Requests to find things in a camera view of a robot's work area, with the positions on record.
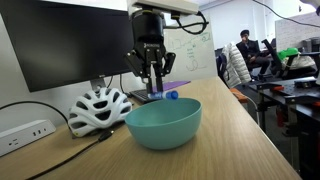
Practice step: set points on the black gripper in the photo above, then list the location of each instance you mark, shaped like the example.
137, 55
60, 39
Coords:
148, 33

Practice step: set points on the white marker with blue cap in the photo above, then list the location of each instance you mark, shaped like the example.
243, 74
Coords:
165, 95

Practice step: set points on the teal plastic bowl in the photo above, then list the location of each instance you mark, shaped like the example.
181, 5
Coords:
163, 128

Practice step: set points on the purple flat folder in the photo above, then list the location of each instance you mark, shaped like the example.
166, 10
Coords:
173, 84

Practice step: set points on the black keyboard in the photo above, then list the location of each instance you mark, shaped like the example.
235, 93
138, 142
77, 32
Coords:
138, 95

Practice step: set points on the glass whiteboard panel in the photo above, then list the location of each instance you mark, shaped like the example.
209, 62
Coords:
193, 56

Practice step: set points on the silver monitor stand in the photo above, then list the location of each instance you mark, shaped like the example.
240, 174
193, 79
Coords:
97, 84

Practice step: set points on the white bicycle helmet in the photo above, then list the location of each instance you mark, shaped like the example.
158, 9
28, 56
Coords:
96, 110

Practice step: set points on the white puffer jacket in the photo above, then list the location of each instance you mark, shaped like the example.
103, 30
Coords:
236, 65

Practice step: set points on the black computer monitor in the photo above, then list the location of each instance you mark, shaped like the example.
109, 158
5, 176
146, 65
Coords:
66, 43

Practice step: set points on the orange chair seat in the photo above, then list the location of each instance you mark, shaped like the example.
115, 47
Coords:
239, 95

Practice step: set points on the seated person in dark suit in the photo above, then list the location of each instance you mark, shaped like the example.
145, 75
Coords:
250, 51

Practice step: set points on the black office chair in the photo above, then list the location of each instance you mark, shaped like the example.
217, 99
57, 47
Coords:
273, 55

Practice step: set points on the green plastic object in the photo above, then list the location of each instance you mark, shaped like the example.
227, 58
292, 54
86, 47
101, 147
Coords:
287, 52

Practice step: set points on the white power strip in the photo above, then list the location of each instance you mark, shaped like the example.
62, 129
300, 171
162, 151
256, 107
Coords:
23, 136

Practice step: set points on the grey cubicle partition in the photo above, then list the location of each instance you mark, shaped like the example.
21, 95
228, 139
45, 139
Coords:
296, 35

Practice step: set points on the white bag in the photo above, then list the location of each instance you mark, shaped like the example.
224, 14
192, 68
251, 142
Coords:
301, 62

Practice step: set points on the black workbench table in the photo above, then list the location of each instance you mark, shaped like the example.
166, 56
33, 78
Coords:
300, 100

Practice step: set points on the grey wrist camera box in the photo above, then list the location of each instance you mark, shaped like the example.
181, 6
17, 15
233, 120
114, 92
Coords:
166, 5

